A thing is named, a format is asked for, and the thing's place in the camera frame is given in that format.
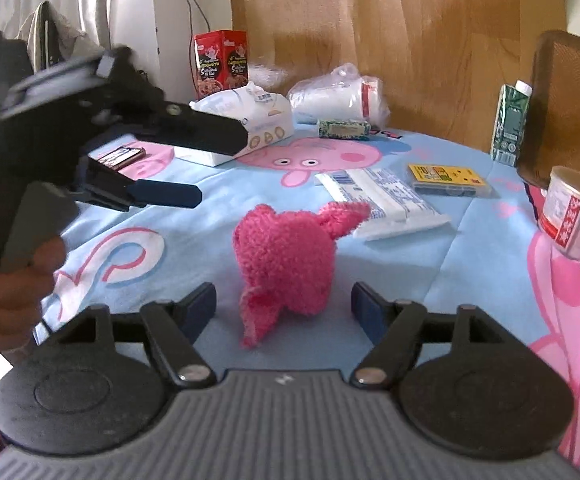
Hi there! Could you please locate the plastic bag of white cups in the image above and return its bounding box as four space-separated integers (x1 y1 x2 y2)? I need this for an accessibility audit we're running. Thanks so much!
287 62 391 129

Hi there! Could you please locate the printed cartoon blanket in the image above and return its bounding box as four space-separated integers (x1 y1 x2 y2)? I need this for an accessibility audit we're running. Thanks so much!
34 120 580 480

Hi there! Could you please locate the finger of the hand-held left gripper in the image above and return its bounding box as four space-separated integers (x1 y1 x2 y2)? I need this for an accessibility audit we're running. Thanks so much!
76 156 203 213
136 101 249 157

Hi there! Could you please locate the round tin can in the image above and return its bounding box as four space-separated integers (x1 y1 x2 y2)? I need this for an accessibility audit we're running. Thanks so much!
537 166 580 265

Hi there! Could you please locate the white tissue pack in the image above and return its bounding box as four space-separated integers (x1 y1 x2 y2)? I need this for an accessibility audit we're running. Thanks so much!
175 81 295 167

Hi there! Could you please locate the white wipes packet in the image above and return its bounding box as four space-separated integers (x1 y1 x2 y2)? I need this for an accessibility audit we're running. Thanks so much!
315 167 454 242

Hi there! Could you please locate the red snack box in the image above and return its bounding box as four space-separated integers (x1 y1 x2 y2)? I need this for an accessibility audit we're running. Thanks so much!
193 30 249 101

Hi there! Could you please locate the clear plastic wrap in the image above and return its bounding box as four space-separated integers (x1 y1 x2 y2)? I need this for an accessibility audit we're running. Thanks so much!
249 61 291 92

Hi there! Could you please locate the brown mesh chair back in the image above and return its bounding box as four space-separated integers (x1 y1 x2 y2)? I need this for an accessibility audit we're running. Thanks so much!
516 30 580 191

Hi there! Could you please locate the green drink carton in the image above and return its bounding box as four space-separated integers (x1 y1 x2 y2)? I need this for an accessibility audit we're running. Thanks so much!
490 80 534 166

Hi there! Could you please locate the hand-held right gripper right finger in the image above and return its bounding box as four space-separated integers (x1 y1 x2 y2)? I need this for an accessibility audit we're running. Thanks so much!
350 282 526 389

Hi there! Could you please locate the yellow flat box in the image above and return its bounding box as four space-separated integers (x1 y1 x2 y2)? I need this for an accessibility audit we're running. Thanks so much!
407 162 494 199

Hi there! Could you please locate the grey fabric bag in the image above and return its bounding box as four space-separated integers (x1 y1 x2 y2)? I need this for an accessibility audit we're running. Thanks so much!
22 0 106 72

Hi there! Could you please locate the person's left hand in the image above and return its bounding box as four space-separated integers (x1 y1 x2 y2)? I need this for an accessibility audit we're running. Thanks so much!
0 236 69 352

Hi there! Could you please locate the brown wooden board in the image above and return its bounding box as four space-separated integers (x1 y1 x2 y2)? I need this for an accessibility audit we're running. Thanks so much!
225 0 571 154

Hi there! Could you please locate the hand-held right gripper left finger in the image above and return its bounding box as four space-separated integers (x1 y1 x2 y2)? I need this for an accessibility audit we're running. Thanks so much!
40 282 218 389

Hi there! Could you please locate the pink fluffy cloth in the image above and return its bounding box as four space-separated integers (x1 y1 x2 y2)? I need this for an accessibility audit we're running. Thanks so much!
232 201 373 350

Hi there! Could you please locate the white curtain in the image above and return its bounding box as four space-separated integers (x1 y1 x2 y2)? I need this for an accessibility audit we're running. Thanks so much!
0 0 167 92

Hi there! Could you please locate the dark phone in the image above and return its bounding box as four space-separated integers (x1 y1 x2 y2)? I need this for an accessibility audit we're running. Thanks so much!
96 146 146 170

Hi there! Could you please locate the small green packet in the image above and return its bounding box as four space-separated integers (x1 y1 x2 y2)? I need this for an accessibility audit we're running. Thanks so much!
318 118 373 141

